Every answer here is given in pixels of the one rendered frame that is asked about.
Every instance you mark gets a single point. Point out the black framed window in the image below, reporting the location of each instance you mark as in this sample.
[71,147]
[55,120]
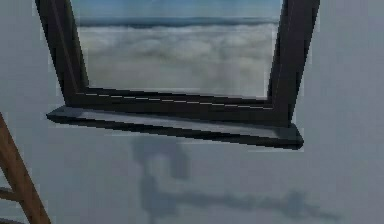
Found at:
[173,110]

